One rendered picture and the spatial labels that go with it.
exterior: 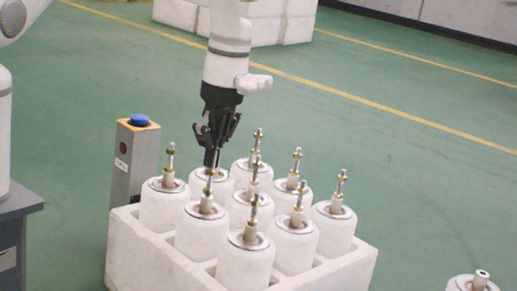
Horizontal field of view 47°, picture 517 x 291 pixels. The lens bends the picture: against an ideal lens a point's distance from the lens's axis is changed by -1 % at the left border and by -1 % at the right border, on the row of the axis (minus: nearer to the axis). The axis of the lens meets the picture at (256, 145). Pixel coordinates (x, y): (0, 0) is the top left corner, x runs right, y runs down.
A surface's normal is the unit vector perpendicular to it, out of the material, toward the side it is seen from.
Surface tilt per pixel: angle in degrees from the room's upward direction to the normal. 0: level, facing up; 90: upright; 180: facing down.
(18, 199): 0
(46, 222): 0
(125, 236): 90
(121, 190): 90
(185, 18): 90
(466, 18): 90
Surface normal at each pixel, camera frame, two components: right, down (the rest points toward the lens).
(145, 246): -0.71, 0.14
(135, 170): 0.69, 0.36
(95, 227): 0.16, -0.92
